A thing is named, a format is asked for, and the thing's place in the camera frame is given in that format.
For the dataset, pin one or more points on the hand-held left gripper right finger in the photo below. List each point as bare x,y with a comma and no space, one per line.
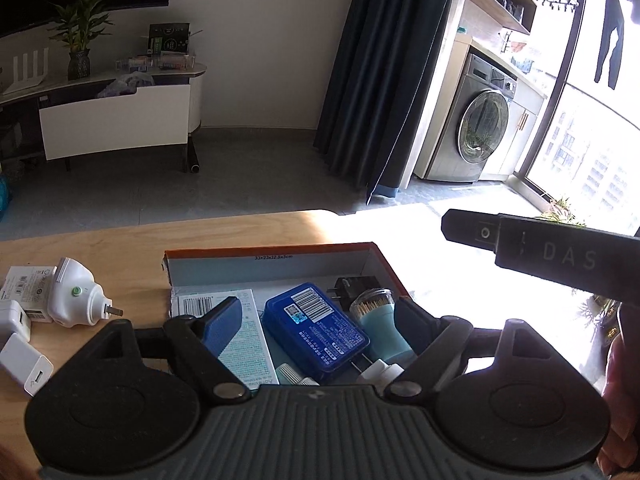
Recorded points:
415,327

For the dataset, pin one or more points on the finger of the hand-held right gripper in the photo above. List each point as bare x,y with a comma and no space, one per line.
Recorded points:
470,230

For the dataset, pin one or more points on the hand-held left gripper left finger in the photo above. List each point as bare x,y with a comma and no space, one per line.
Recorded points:
222,327

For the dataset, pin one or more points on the light blue toothpick holder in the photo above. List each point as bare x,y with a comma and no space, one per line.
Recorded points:
382,330

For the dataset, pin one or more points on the teal bandage box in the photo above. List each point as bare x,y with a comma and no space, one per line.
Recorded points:
250,350

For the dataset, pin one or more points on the small white capped bottle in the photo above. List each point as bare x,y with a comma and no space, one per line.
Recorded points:
385,372

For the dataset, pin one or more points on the black charger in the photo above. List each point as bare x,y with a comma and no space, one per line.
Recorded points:
352,287

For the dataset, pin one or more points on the white plug-in repellent device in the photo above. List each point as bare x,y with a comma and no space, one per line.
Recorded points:
287,374
75,305

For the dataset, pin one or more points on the orange-edged cardboard box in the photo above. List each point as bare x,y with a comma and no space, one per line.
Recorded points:
280,270

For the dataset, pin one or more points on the blue plastic box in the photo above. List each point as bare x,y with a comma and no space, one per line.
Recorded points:
315,330

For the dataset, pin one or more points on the person's right hand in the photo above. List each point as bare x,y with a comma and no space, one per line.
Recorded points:
625,400

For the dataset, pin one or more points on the balcony plant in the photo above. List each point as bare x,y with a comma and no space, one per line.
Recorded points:
562,210

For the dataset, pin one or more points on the silver washing machine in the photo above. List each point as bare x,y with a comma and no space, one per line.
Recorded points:
472,120

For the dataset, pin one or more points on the black rolled mat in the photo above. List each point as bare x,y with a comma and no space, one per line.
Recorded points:
194,155

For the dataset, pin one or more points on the dark blue curtain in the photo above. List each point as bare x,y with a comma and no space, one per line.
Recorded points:
380,70

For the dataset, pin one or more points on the small white charger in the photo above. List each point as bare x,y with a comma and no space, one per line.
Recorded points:
25,365

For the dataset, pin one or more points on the white cardboard box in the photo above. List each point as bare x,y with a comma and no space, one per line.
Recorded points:
25,282

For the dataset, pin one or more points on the white charger block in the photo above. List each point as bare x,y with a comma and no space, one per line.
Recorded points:
12,320

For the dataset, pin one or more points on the hanging dark garment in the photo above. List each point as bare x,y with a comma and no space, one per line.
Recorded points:
610,35

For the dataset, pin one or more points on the white tv cabinet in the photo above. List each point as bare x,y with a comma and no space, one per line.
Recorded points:
115,120

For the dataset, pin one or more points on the blue plastic bag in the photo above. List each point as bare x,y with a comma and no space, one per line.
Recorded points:
4,197

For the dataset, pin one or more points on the bluish plastic bag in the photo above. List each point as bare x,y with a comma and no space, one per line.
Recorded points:
122,85

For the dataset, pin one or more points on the clear desktop organizer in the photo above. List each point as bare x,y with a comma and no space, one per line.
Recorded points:
160,62

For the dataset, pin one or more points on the black box with green label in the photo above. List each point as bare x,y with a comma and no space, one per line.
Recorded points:
169,39

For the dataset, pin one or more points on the potted plant in dark vase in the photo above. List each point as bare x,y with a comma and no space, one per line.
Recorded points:
79,62

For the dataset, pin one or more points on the white router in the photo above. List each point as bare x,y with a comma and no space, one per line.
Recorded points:
27,77

